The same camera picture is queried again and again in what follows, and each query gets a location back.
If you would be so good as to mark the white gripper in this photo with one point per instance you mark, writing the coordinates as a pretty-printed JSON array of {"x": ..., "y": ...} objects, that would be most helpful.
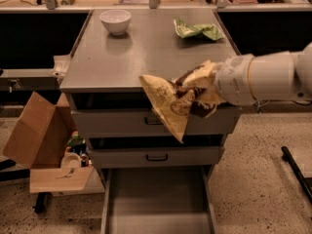
[{"x": 233, "y": 78}]

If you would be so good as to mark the brown chip bag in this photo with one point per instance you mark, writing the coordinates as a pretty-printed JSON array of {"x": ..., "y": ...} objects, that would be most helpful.
[{"x": 172, "y": 102}]

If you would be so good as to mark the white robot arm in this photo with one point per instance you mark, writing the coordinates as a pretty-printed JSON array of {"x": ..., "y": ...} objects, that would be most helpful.
[{"x": 282, "y": 76}]

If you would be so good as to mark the green chip bag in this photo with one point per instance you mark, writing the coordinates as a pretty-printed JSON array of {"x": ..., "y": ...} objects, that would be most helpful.
[{"x": 204, "y": 30}]

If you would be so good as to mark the middle grey drawer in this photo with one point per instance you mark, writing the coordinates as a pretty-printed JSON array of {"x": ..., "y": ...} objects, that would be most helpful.
[{"x": 156, "y": 157}]

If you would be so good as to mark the grey drawer cabinet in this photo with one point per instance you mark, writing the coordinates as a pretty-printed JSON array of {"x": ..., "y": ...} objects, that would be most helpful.
[{"x": 104, "y": 71}]

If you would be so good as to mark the top grey drawer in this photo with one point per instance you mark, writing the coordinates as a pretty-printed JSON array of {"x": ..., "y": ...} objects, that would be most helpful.
[{"x": 144, "y": 123}]

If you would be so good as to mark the bottom open grey drawer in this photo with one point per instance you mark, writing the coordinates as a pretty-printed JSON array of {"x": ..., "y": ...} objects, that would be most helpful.
[{"x": 164, "y": 200}]

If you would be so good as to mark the black bar on floor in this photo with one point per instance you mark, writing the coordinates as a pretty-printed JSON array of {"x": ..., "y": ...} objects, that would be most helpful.
[{"x": 304, "y": 181}]

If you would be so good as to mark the white ceramic bowl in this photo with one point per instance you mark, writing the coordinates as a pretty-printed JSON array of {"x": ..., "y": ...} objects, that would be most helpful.
[{"x": 116, "y": 22}]

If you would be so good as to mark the white plate in box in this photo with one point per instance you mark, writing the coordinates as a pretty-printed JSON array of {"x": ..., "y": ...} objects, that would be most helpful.
[{"x": 71, "y": 160}]

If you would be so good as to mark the open cardboard box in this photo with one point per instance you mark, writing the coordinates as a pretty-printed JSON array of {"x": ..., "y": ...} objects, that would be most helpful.
[{"x": 38, "y": 142}]

